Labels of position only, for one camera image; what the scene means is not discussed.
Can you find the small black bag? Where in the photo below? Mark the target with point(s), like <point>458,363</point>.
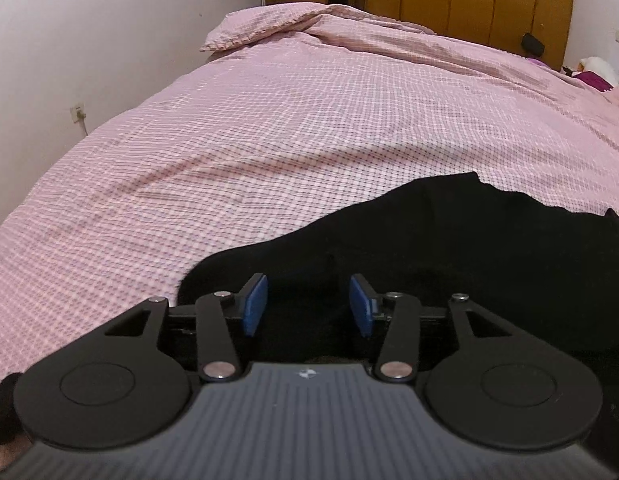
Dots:
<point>533,45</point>

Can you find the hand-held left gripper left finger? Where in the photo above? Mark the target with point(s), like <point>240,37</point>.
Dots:
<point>255,305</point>

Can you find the pink checked bed cover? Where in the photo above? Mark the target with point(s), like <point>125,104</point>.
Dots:
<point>239,135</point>

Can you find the black garment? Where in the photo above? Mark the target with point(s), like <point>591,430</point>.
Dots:
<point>439,260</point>

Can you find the white wall socket with plug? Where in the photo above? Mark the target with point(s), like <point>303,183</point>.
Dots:
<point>78,111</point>

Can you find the purple cloth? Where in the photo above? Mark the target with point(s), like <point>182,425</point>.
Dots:
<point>594,81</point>

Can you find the pink checked pillow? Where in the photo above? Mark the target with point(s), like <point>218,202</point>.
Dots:
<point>289,22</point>

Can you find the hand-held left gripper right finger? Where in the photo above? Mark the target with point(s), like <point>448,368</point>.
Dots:
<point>362,305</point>

